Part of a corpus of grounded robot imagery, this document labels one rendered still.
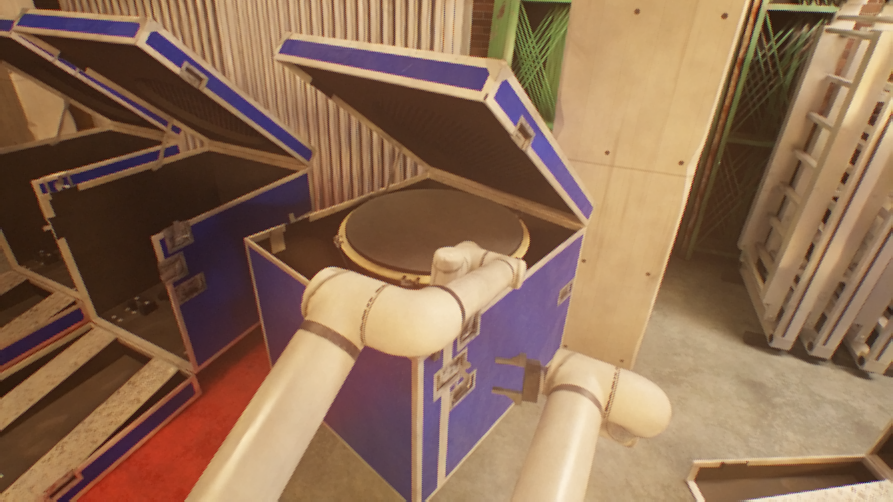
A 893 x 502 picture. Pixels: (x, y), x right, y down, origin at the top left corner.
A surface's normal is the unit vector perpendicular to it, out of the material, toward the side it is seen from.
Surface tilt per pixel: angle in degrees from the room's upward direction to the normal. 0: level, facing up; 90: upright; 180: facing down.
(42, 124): 90
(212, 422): 0
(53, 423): 2
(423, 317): 40
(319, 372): 49
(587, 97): 90
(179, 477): 0
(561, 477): 12
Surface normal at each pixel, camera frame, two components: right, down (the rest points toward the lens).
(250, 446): 0.02, -0.56
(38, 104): 0.94, 0.18
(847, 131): -0.36, 0.42
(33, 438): 0.03, -0.88
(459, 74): -0.49, -0.29
